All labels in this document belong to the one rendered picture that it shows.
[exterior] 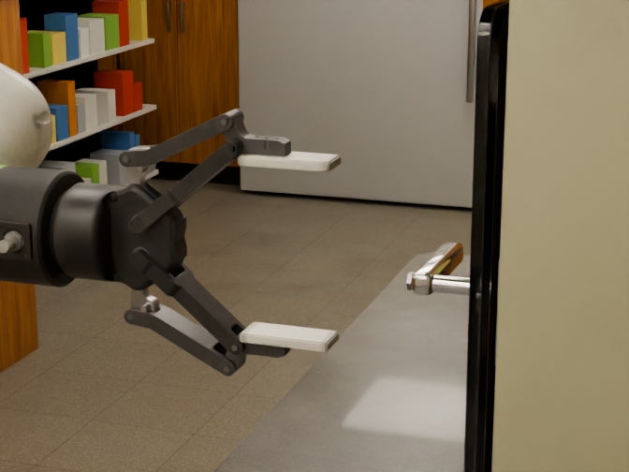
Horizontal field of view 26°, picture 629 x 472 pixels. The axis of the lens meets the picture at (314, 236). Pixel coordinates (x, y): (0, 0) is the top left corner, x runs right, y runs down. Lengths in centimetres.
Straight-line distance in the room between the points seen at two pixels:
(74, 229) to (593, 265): 40
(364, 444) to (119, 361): 295
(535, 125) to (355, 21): 515
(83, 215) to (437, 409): 50
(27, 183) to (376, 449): 44
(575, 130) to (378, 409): 62
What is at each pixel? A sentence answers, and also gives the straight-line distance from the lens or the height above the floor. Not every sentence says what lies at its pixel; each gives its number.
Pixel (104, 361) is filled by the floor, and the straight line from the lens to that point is 425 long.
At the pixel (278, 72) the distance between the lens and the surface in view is 612.
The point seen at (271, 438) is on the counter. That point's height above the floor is 94.
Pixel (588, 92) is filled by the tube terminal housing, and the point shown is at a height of 134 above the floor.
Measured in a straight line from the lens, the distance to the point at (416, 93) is 594.
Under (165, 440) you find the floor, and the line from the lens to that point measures 367.
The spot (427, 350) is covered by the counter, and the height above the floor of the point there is 94.
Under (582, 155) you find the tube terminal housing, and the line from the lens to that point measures 83.
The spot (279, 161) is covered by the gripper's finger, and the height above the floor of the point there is 127.
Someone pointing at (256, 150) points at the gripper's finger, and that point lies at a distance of 100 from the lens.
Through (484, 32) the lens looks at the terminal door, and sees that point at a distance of 84.
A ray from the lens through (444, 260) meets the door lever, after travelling 95.
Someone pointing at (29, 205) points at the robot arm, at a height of 123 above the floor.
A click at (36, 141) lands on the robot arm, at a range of 121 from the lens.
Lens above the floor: 147
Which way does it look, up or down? 15 degrees down
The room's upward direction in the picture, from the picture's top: straight up
